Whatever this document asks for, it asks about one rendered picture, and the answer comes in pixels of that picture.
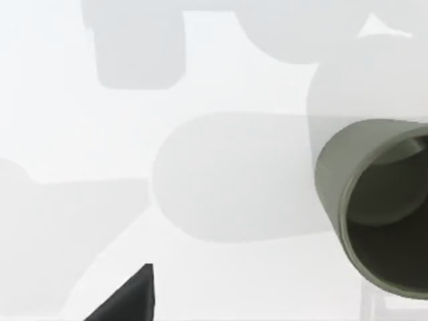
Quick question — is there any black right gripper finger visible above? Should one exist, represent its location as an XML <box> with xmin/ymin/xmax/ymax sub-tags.
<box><xmin>82</xmin><ymin>263</ymin><xmax>156</xmax><ymax>321</ymax></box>

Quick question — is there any grey-green cup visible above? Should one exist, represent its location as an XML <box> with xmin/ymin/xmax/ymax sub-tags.
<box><xmin>314</xmin><ymin>118</ymin><xmax>428</xmax><ymax>300</ymax></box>

